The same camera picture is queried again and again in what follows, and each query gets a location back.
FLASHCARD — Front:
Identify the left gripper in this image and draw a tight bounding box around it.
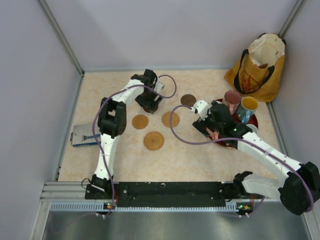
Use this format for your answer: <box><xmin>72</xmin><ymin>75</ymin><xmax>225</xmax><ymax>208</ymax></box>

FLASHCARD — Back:
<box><xmin>135</xmin><ymin>88</ymin><xmax>163</xmax><ymax>114</ymax></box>

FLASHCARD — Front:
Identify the light wood coaster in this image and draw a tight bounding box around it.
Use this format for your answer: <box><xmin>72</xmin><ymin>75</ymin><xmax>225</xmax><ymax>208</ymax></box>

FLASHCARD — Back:
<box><xmin>131</xmin><ymin>114</ymin><xmax>149</xmax><ymax>130</ymax></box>

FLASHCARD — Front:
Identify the dark walnut coaster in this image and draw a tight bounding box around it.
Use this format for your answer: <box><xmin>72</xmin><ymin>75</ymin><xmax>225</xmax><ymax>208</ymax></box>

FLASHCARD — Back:
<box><xmin>142</xmin><ymin>106</ymin><xmax>153</xmax><ymax>114</ymax></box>
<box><xmin>180</xmin><ymin>94</ymin><xmax>197</xmax><ymax>107</ymax></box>

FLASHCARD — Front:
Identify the tall pink ghost mug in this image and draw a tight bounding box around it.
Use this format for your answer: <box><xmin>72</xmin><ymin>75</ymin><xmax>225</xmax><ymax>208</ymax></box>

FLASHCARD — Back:
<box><xmin>222</xmin><ymin>90</ymin><xmax>242</xmax><ymax>115</ymax></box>

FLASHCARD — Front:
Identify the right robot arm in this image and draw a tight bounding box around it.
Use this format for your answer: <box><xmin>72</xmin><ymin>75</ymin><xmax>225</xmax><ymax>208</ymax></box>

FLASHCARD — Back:
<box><xmin>191</xmin><ymin>100</ymin><xmax>320</xmax><ymax>215</ymax></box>

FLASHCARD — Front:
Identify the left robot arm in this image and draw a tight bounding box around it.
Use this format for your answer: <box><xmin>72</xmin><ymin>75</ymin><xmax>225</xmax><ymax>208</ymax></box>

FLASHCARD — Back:
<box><xmin>87</xmin><ymin>69</ymin><xmax>165</xmax><ymax>199</ymax></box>

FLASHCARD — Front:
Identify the pink mug white inside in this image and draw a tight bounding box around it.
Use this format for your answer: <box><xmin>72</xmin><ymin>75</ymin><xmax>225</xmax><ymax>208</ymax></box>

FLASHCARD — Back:
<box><xmin>206</xmin><ymin>128</ymin><xmax>219</xmax><ymax>140</ymax></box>

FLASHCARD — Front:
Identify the blue mug yellow inside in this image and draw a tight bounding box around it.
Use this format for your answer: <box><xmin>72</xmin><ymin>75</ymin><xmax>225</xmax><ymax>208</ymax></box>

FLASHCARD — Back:
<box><xmin>235</xmin><ymin>96</ymin><xmax>259</xmax><ymax>124</ymax></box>

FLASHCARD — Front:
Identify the small pink mug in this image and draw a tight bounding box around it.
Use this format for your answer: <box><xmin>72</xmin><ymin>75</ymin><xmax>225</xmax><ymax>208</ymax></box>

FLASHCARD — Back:
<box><xmin>246</xmin><ymin>124</ymin><xmax>259</xmax><ymax>134</ymax></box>

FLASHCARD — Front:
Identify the red round tray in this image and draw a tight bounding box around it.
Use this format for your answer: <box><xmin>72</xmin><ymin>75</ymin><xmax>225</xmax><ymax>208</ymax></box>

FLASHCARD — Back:
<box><xmin>215</xmin><ymin>114</ymin><xmax>259</xmax><ymax>149</ymax></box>

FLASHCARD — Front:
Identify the blue white razor box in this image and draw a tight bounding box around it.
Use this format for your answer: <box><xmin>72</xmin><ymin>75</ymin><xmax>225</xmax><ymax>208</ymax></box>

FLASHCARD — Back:
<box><xmin>70</xmin><ymin>123</ymin><xmax>97</xmax><ymax>147</ymax></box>

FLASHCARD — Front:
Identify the yellow tote bag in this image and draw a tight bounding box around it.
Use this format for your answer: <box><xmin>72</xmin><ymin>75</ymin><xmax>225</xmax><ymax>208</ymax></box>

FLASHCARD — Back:
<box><xmin>224</xmin><ymin>33</ymin><xmax>286</xmax><ymax>103</ymax></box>

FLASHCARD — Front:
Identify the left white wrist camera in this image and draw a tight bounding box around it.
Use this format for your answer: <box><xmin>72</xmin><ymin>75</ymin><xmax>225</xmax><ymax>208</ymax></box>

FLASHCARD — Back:
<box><xmin>154</xmin><ymin>80</ymin><xmax>165</xmax><ymax>93</ymax></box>

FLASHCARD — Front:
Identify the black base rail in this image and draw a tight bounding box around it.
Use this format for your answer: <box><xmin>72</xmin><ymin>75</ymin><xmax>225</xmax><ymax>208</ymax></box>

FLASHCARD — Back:
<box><xmin>84</xmin><ymin>181</ymin><xmax>261</xmax><ymax>208</ymax></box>

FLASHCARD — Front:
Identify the right aluminium frame post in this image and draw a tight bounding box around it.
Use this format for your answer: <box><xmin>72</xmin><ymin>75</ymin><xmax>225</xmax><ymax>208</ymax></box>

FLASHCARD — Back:
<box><xmin>278</xmin><ymin>0</ymin><xmax>306</xmax><ymax>39</ymax></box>

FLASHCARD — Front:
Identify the aluminium frame post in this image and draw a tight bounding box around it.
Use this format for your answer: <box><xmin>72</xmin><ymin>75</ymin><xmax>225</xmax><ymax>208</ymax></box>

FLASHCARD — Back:
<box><xmin>37</xmin><ymin>0</ymin><xmax>86</xmax><ymax>77</ymax></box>
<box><xmin>278</xmin><ymin>0</ymin><xmax>306</xmax><ymax>39</ymax></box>

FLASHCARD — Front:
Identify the left aluminium frame post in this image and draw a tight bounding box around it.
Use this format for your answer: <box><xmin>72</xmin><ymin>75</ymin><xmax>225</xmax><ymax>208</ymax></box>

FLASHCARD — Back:
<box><xmin>37</xmin><ymin>0</ymin><xmax>86</xmax><ymax>77</ymax></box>

